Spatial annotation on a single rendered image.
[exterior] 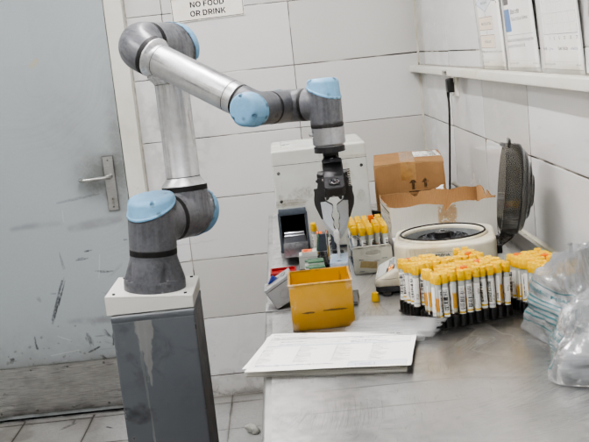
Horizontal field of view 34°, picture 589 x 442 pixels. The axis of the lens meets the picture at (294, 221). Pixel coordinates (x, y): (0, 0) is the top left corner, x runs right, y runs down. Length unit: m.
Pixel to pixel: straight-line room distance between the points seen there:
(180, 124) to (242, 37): 1.68
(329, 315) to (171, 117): 0.71
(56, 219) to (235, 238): 0.75
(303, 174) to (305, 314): 0.85
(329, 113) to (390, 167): 1.03
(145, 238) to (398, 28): 2.06
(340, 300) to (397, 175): 1.23
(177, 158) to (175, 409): 0.61
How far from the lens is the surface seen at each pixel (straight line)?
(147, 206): 2.32
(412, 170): 3.19
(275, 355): 1.83
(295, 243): 2.65
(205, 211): 2.45
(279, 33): 4.08
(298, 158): 2.78
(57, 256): 4.21
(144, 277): 2.34
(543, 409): 1.54
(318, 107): 2.18
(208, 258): 4.18
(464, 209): 2.56
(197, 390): 2.38
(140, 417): 2.41
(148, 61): 2.30
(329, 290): 2.00
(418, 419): 1.52
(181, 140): 2.44
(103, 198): 4.13
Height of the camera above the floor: 1.44
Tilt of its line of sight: 10 degrees down
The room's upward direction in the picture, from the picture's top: 6 degrees counter-clockwise
